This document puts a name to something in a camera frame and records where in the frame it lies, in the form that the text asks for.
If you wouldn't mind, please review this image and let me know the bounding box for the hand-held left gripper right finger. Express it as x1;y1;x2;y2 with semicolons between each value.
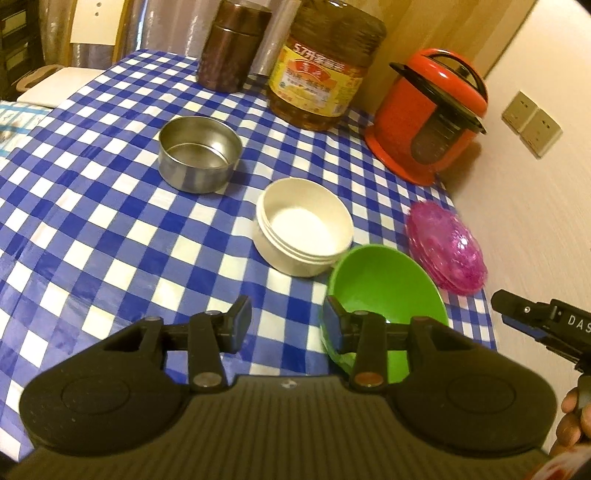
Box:
323;296;468;394

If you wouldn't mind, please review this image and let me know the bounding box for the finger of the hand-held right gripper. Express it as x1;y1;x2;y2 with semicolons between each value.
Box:
491;290;555;343

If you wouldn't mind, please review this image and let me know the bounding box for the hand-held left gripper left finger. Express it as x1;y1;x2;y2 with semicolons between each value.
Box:
104;295;253;394

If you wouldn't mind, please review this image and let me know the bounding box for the green plastic bowl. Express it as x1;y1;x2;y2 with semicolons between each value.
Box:
321;244;450;385

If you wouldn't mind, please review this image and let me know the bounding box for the white plastic bowl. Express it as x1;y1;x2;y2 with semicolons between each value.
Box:
255;178;355;278

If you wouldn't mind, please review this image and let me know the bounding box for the stainless steel bowl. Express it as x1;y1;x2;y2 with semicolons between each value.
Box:
158;116;243;193

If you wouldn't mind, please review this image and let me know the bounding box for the person's right forearm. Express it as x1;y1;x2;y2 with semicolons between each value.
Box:
531;455;591;480

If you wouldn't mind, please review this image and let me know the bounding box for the person's right hand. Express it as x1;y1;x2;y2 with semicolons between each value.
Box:
551;385;591;459

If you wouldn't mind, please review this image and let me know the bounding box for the blue white checkered tablecloth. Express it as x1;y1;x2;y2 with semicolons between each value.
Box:
0;48;502;462

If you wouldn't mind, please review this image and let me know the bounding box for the red electric pressure cooker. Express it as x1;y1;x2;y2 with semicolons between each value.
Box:
365;48;489;186

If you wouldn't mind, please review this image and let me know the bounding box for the large cooking oil bottle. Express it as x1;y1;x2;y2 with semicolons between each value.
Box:
267;0;387;132

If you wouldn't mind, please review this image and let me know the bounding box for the brown cylindrical canister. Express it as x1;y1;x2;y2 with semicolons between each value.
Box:
197;0;273;90

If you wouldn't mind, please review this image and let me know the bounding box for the white wooden chair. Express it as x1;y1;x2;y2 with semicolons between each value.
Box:
18;0;122;109

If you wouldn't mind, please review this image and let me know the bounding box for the light wooden panel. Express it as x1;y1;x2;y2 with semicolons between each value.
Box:
360;0;514;121

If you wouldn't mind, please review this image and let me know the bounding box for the white blue patterned cloth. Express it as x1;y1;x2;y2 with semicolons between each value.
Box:
0;102;52;158

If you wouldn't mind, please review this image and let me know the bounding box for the grey curtain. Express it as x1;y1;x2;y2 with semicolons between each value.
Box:
41;0;301;77

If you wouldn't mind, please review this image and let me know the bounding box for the dark shelf rack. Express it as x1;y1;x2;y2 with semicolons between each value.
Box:
0;0;47;100

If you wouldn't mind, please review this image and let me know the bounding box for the beige wall socket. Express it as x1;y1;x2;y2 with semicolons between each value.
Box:
502;91;539;134
519;108;563;159

